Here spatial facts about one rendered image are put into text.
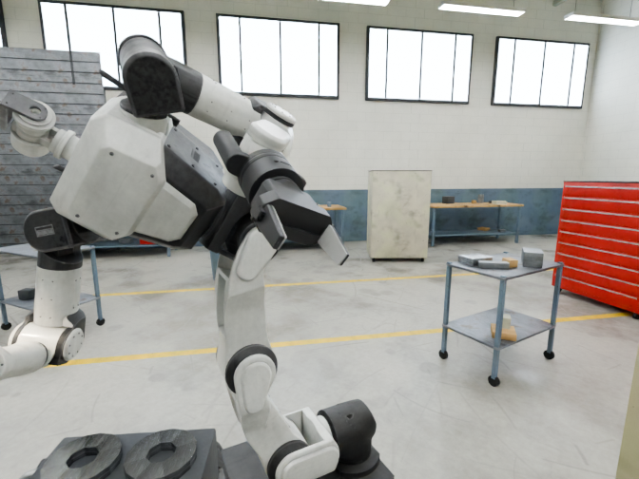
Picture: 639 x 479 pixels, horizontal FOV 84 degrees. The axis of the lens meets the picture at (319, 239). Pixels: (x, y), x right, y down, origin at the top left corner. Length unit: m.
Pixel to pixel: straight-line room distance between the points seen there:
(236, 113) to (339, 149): 7.41
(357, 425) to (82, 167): 1.06
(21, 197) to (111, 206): 8.19
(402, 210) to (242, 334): 5.54
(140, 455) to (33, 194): 8.43
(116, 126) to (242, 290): 0.44
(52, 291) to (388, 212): 5.67
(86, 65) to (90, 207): 7.85
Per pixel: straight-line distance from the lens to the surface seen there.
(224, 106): 0.83
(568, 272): 5.51
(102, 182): 0.82
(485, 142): 9.75
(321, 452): 1.24
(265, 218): 0.44
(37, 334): 1.09
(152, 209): 0.84
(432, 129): 9.05
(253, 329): 0.99
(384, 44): 8.86
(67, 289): 1.05
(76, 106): 8.61
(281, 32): 8.42
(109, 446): 0.63
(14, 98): 0.87
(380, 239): 6.35
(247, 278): 0.90
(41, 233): 1.01
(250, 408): 1.04
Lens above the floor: 1.53
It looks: 10 degrees down
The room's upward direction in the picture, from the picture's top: straight up
